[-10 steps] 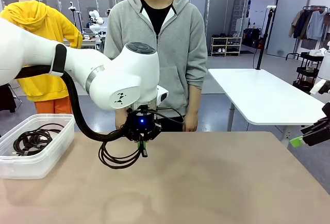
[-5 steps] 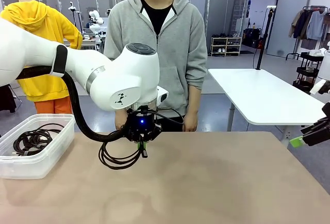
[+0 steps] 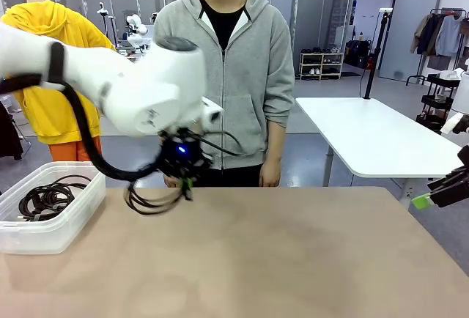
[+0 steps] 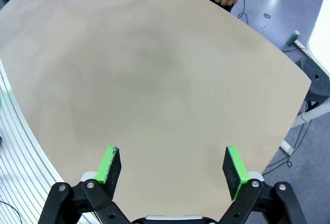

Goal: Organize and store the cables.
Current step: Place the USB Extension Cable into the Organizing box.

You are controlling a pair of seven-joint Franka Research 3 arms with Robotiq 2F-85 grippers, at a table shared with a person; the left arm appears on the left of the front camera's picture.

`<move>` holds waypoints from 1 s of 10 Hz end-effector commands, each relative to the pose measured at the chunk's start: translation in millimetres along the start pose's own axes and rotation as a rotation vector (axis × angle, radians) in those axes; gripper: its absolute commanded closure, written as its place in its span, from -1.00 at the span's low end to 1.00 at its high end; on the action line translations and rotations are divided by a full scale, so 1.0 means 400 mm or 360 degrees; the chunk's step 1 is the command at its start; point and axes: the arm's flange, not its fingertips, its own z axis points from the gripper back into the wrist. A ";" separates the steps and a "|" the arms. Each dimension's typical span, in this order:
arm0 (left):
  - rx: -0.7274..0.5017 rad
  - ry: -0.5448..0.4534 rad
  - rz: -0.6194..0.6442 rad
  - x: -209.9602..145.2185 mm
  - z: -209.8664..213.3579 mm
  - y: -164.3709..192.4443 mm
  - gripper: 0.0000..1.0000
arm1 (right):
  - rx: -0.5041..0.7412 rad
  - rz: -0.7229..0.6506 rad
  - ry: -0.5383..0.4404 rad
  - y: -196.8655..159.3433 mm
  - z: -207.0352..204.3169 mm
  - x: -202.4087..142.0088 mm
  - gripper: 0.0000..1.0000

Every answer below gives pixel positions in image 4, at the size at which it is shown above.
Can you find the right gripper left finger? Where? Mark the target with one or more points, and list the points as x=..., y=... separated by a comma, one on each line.
x=103, y=198

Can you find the ribbed aluminium frame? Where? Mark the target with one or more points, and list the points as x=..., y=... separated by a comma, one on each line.
x=20, y=157

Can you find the dark green cylinder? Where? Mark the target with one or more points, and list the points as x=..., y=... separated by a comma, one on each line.
x=294, y=38

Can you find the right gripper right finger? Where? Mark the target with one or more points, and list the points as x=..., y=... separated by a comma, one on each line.
x=247, y=200

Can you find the black weighted base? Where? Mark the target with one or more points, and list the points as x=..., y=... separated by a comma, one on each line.
x=317, y=79

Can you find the white side table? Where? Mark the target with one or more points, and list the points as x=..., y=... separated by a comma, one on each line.
x=322, y=28

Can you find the small grey floor disc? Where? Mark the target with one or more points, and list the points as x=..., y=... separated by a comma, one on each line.
x=267, y=16

